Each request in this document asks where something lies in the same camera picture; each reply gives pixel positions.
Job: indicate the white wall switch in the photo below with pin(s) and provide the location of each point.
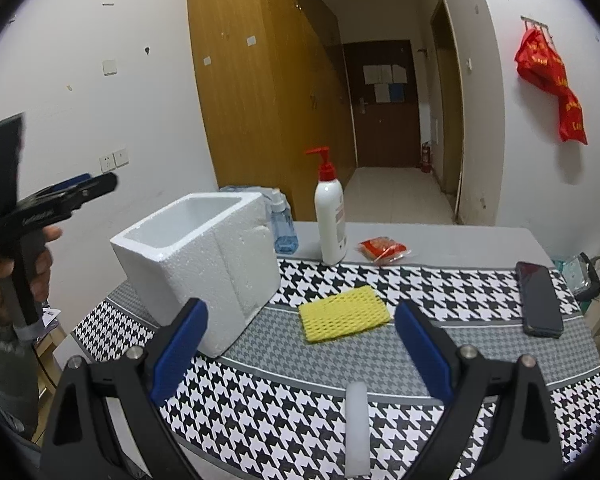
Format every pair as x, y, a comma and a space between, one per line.
110, 67

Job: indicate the red snack packet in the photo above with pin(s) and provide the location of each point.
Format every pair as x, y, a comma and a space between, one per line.
382, 249

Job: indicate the white foam box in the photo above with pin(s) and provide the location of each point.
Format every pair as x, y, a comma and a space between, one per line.
205, 280

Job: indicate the blue paper notice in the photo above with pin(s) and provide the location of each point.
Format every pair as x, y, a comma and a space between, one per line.
396, 92

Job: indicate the yellow foam net sleeve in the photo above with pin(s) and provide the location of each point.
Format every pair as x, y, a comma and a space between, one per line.
345, 312

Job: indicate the blue spray bottle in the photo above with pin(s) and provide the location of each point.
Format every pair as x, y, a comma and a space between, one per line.
285, 235

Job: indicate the dark brown entry door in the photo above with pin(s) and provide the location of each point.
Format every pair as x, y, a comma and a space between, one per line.
385, 130

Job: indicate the metal wall hook rack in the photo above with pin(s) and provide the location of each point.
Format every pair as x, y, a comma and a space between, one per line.
535, 22

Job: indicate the black smartphone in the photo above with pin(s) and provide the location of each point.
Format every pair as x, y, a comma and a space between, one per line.
540, 300

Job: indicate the white translucent strip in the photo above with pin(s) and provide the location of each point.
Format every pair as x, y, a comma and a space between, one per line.
357, 430

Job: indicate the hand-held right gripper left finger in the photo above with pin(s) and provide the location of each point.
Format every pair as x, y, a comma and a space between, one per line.
177, 355

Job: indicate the person's left hand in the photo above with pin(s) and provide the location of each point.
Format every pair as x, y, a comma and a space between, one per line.
44, 275

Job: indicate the red fire extinguisher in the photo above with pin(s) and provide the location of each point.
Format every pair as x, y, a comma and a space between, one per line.
426, 157

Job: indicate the white red pump lotion bottle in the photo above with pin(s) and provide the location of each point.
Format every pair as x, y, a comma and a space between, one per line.
330, 225

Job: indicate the red printed hanging bag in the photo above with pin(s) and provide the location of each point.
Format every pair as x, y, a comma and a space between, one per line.
570, 110

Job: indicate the brown side door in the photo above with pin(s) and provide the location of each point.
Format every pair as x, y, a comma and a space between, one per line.
450, 110

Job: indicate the person's left forearm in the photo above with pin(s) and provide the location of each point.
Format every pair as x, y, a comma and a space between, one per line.
5, 370

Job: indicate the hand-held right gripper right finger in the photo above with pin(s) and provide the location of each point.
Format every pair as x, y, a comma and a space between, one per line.
425, 355

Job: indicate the wooden wardrobe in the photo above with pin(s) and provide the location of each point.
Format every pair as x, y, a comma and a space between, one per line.
255, 85

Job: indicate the houndstooth tablecloth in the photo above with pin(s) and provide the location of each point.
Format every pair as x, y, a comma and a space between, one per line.
280, 420

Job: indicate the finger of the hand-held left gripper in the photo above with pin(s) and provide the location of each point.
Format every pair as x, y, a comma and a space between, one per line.
75, 181
92, 187

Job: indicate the white wall socket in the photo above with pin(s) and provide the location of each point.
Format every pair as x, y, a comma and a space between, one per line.
107, 161
122, 157

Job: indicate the small white paper notice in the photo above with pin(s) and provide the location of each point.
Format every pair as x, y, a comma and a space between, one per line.
382, 93

